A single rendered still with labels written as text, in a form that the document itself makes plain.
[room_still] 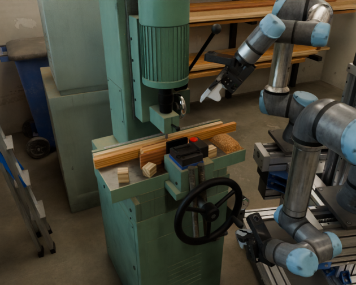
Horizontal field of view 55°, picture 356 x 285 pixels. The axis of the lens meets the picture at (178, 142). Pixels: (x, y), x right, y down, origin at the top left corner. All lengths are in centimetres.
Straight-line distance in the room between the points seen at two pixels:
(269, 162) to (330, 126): 85
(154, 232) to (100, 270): 80
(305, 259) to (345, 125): 39
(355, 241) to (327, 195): 19
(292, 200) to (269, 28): 53
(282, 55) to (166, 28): 64
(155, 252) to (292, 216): 64
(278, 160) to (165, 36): 86
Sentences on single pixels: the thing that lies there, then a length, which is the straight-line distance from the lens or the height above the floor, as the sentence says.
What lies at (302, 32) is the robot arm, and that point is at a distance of 122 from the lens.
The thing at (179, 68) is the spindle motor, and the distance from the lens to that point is 125.
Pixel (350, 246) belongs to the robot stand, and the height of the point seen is 65.
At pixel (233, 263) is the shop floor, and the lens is 220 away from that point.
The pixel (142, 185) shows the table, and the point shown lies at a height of 88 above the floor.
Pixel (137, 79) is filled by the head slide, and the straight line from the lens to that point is 141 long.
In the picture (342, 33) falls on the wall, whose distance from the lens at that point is 502.
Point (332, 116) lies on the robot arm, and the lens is 91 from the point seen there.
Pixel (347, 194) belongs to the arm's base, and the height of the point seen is 87.
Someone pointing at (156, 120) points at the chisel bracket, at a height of 103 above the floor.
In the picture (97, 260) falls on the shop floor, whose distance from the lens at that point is 224.
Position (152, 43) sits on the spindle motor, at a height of 136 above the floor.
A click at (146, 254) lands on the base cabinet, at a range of 152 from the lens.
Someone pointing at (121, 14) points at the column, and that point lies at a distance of 140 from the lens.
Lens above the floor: 164
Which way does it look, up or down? 30 degrees down
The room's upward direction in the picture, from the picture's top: straight up
